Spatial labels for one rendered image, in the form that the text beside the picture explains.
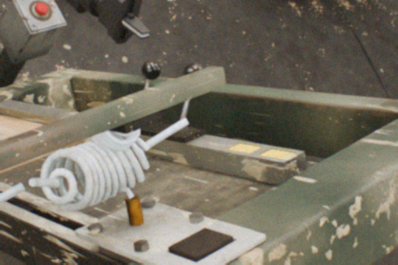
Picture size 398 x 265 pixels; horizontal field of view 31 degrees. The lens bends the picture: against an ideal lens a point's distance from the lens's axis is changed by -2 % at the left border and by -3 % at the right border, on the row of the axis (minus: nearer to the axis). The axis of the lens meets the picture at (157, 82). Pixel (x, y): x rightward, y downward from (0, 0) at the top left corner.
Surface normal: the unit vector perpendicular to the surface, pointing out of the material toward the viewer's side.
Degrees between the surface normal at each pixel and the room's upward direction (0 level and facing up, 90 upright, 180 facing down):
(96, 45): 0
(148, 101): 33
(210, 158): 90
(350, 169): 57
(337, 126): 90
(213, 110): 90
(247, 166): 90
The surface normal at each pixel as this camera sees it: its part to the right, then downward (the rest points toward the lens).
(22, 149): 0.63, 0.07
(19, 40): -0.76, 0.26
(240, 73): 0.44, -0.47
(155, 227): -0.17, -0.96
